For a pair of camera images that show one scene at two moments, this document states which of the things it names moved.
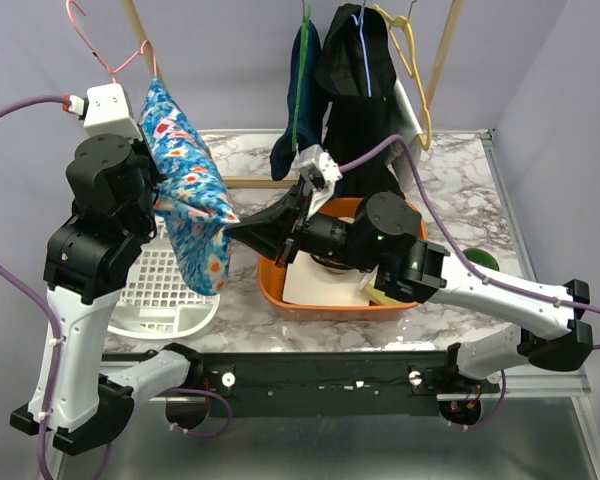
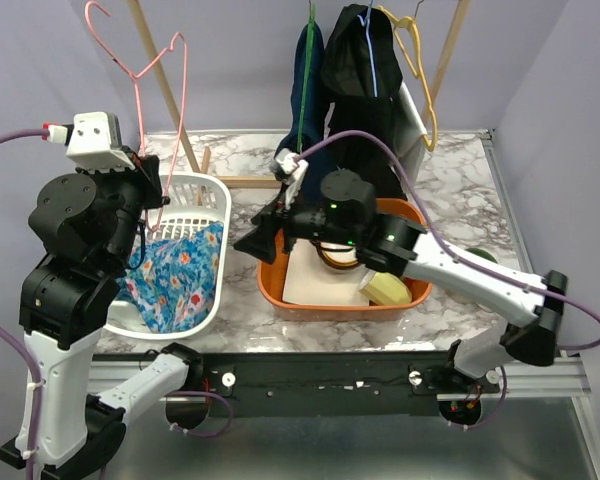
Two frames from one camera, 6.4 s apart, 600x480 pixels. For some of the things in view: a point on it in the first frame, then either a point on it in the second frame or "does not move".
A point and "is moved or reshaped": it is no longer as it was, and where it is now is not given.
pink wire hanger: [97, 57] → [137, 76]
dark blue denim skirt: [315, 106] does not move
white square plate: [308, 280] does not move
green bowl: [482, 258] does not move
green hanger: [303, 50] is moved or reshaped
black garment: [356, 74] does not move
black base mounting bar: [372, 383] does not move
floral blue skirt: [190, 198] → [173, 282]
